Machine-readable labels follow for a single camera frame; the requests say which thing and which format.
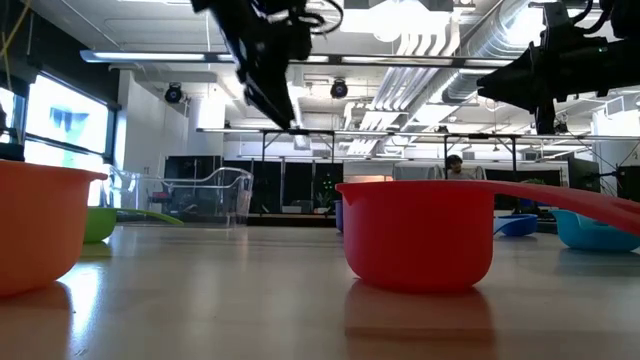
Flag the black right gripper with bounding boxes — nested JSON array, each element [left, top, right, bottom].
[[477, 0, 640, 135]]

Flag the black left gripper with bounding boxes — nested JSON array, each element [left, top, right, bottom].
[[189, 0, 314, 131]]

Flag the small blue plastic measuring cup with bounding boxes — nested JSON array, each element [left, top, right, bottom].
[[492, 213, 539, 238]]

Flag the light blue plastic measuring cup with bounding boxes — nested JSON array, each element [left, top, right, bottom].
[[549, 208, 640, 252]]

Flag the red plastic measuring cup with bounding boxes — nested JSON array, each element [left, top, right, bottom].
[[334, 179, 640, 295]]

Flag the green plastic measuring cup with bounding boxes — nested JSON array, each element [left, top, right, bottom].
[[83, 206, 185, 245]]

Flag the orange plastic measuring cup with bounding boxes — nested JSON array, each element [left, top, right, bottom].
[[0, 159, 109, 299]]

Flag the clear plastic basket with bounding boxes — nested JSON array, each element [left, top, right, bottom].
[[102, 164, 255, 227]]

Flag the black round ceiling spotlight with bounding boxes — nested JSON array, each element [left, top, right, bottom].
[[164, 82, 185, 105], [329, 78, 350, 100]]

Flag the person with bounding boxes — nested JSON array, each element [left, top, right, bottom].
[[443, 153, 476, 181]]

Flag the black cabinet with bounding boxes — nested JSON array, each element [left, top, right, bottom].
[[164, 155, 224, 174]]

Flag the black monitor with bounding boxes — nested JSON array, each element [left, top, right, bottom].
[[567, 157, 601, 194]]

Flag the long ceiling light bar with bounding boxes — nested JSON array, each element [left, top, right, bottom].
[[79, 48, 516, 69]]

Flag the grey cloth cover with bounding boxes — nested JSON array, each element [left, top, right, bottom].
[[393, 164, 446, 182]]

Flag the black equipment box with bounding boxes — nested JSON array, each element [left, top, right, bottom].
[[617, 165, 640, 204]]

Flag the large bright window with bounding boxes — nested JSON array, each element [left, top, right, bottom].
[[24, 73, 110, 207]]

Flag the narrow bright window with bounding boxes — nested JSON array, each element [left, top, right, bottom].
[[0, 87, 16, 144]]

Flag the silver ventilation duct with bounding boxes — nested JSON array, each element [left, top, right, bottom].
[[442, 0, 546, 105]]

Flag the black metal table frame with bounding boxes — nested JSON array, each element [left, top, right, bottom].
[[259, 128, 337, 166], [442, 132, 519, 182]]

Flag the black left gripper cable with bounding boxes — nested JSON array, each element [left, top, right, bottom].
[[299, 0, 346, 36]]

